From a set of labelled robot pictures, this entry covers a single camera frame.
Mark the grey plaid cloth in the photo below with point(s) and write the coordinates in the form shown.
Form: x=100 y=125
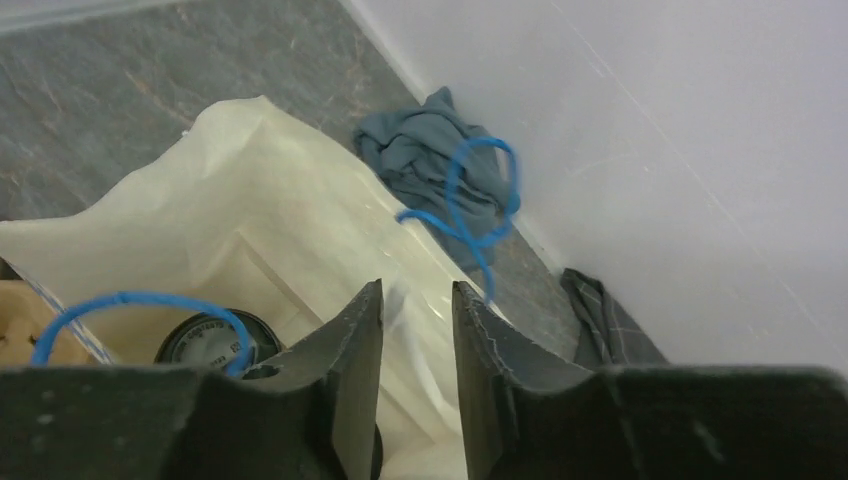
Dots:
x=608 y=335

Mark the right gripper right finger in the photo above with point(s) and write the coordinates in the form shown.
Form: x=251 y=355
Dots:
x=529 y=414

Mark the black coffee cup lid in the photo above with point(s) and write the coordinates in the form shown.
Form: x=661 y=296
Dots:
x=206 y=341

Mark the checkered paper takeout bag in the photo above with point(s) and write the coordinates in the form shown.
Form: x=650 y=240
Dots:
x=255 y=210

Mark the blue cloth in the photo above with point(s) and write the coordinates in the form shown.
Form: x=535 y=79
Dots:
x=410 y=150

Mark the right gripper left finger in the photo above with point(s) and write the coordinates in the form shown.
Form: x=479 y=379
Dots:
x=306 y=413

